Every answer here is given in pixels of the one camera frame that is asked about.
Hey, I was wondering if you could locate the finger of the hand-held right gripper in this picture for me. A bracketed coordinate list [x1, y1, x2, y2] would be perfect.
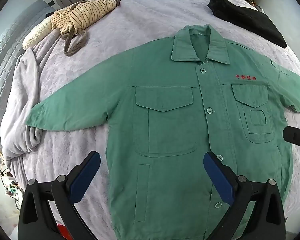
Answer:
[282, 126, 300, 152]

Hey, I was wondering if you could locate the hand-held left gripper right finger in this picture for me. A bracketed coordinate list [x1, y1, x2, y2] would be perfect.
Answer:
[203, 151, 287, 240]

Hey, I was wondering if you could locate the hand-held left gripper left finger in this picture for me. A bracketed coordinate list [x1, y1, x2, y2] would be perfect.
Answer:
[18, 151, 101, 240]

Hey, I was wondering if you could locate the green work jacket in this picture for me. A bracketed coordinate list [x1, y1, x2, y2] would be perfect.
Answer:
[26, 24, 300, 240]

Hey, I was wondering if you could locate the black folded garment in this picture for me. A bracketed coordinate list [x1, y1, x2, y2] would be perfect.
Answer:
[207, 0, 287, 48]

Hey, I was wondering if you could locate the grey quilted headboard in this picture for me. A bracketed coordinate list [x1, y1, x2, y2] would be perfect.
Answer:
[0, 0, 55, 155]

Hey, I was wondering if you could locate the beige pillow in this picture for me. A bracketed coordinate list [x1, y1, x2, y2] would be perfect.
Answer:
[22, 17, 58, 50]

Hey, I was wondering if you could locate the beige striped garment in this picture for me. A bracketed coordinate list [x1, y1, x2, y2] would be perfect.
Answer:
[51, 0, 127, 57]

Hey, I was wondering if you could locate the lavender fleece blanket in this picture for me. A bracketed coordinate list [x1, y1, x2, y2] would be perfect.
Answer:
[1, 0, 300, 240]

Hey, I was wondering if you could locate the tangle of cables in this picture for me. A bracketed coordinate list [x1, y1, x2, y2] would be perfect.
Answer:
[0, 169, 22, 199]

